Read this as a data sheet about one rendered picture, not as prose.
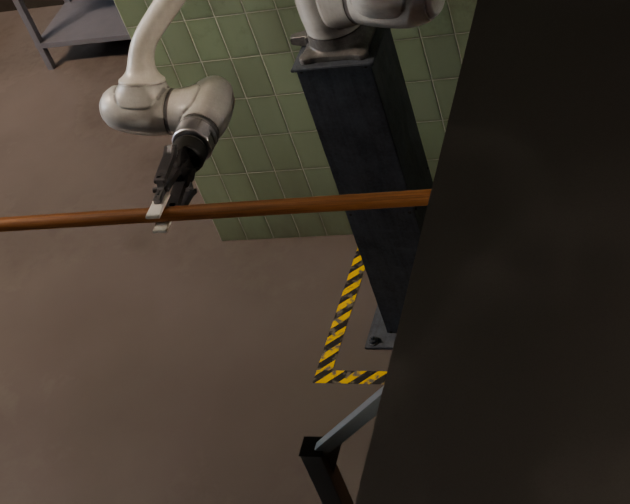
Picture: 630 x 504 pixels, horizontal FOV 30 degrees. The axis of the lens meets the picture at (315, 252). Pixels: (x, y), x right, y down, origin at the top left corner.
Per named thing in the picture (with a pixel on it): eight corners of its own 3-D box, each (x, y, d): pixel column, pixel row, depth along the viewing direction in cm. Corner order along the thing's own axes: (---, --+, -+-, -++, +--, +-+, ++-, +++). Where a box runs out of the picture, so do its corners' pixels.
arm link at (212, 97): (226, 151, 251) (169, 148, 254) (245, 106, 261) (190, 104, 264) (217, 111, 243) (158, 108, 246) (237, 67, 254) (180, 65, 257)
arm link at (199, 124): (225, 145, 249) (217, 163, 245) (187, 148, 253) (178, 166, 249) (211, 111, 244) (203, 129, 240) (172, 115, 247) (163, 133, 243)
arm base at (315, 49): (303, 26, 308) (297, 8, 304) (383, 17, 299) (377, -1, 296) (284, 66, 295) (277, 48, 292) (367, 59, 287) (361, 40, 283)
